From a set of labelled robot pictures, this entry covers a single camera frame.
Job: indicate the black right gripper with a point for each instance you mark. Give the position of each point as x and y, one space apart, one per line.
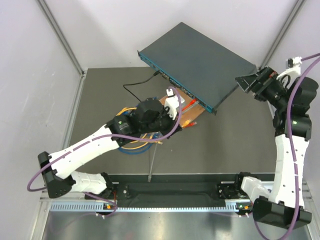
267 76

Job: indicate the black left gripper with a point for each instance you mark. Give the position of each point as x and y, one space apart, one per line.
171 124

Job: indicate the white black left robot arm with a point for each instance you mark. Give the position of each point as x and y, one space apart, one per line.
60 173

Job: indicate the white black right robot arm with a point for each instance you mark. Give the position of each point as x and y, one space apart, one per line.
283 205

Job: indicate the wooden base board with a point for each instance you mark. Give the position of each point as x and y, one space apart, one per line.
191 110

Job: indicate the dark blue network switch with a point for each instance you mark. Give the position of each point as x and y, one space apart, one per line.
197 65

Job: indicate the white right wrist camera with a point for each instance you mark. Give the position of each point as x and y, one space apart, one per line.
294 65

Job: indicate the aluminium frame rail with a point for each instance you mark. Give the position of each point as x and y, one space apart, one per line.
87 205

